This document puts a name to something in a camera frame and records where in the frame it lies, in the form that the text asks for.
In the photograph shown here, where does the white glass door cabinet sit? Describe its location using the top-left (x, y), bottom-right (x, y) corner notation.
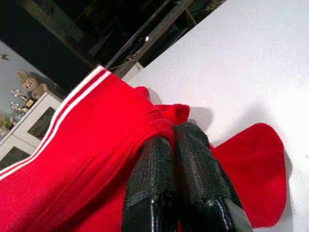
top-left (0, 91), bottom-right (63, 171)

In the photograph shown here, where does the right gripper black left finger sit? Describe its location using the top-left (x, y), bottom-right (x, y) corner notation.
top-left (122, 137), bottom-right (178, 232)

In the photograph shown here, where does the white table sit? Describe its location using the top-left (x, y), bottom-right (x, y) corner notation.
top-left (120, 0), bottom-right (309, 232)

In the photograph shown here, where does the red white-trimmed jersey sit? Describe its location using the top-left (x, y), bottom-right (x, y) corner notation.
top-left (0, 66), bottom-right (294, 232)

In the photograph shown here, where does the clear glass ornament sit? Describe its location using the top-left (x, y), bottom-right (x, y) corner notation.
top-left (10, 88), bottom-right (25, 111)

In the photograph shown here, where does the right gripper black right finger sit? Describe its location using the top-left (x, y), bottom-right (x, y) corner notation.
top-left (173, 122), bottom-right (253, 232)

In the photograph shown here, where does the brown plush bear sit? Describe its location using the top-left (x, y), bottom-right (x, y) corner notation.
top-left (16, 69), bottom-right (50, 99)

